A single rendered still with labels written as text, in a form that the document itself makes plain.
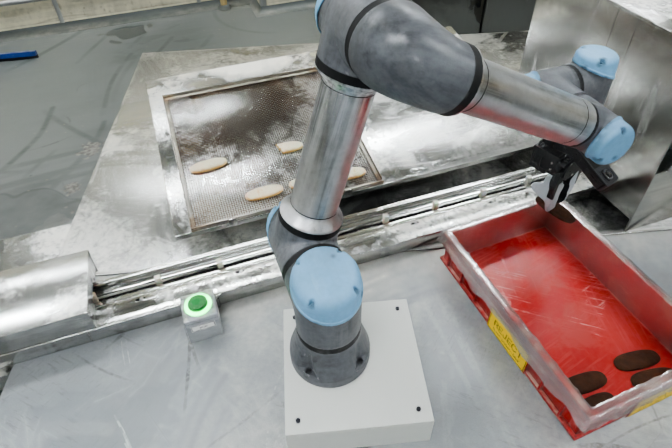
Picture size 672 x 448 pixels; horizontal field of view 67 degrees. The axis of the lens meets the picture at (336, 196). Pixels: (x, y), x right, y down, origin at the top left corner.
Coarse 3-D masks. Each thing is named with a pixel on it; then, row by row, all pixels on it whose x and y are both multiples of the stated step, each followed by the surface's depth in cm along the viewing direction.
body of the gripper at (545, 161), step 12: (540, 144) 107; (552, 144) 105; (540, 156) 106; (552, 156) 104; (564, 156) 103; (540, 168) 108; (552, 168) 106; (564, 168) 102; (576, 168) 106; (564, 180) 106
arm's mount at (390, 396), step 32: (288, 320) 102; (384, 320) 102; (288, 352) 97; (384, 352) 96; (416, 352) 96; (288, 384) 92; (352, 384) 92; (384, 384) 92; (416, 384) 92; (288, 416) 88; (320, 416) 88; (352, 416) 88; (384, 416) 88; (416, 416) 87
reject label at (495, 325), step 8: (488, 320) 107; (496, 320) 104; (496, 328) 105; (504, 328) 102; (496, 336) 106; (504, 336) 103; (504, 344) 104; (512, 344) 101; (512, 352) 102; (520, 360) 100; (520, 368) 101; (656, 400) 94; (640, 408) 93
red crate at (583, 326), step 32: (448, 256) 118; (480, 256) 123; (512, 256) 123; (544, 256) 123; (512, 288) 116; (544, 288) 116; (576, 288) 116; (544, 320) 110; (576, 320) 109; (608, 320) 109; (576, 352) 104; (608, 352) 104; (608, 384) 99
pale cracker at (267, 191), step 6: (264, 186) 131; (270, 186) 131; (276, 186) 131; (282, 186) 132; (252, 192) 129; (258, 192) 129; (264, 192) 129; (270, 192) 129; (276, 192) 130; (246, 198) 129; (252, 198) 128; (258, 198) 129; (264, 198) 129
